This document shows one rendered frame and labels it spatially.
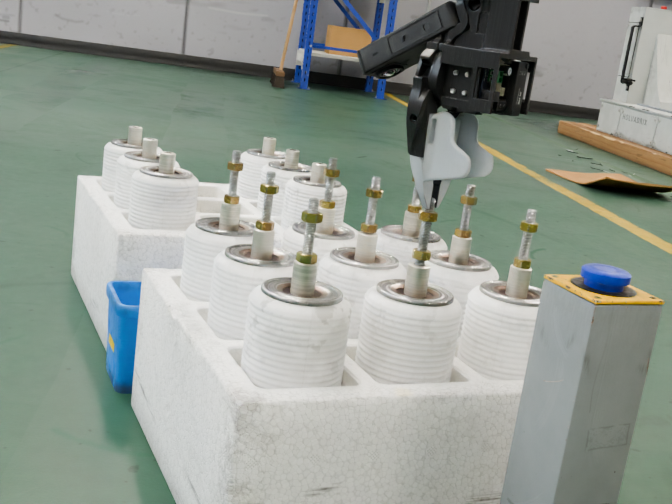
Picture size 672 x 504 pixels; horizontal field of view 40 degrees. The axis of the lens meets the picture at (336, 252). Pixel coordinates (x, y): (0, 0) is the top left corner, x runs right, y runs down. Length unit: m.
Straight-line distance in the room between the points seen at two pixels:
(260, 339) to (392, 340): 0.13
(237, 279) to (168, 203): 0.42
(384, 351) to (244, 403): 0.16
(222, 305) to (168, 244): 0.38
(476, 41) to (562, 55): 6.92
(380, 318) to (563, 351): 0.19
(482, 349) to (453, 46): 0.30
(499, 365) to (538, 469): 0.16
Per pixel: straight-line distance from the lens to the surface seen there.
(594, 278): 0.78
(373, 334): 0.88
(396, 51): 0.88
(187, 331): 0.94
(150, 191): 1.32
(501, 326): 0.93
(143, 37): 7.30
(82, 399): 1.21
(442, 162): 0.85
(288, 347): 0.82
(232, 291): 0.93
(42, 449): 1.09
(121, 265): 1.30
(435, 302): 0.87
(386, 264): 0.99
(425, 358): 0.88
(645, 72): 5.61
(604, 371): 0.78
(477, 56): 0.82
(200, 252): 1.03
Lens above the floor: 0.50
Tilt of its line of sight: 14 degrees down
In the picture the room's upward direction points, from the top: 8 degrees clockwise
